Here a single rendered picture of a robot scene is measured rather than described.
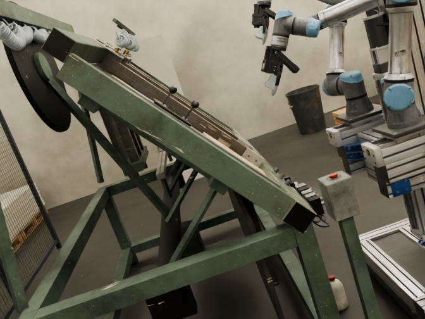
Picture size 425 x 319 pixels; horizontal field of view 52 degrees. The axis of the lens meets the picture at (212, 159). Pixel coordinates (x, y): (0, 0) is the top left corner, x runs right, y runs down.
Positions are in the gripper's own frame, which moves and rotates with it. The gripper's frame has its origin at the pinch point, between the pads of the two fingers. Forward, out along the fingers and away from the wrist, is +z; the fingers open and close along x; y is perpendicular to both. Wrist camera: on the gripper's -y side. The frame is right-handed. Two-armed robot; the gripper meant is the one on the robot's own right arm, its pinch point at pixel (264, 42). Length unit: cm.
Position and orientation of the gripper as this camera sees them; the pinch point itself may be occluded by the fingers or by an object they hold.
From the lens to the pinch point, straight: 240.0
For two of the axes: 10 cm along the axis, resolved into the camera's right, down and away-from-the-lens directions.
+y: -9.6, -0.8, 2.8
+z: -0.9, 10.0, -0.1
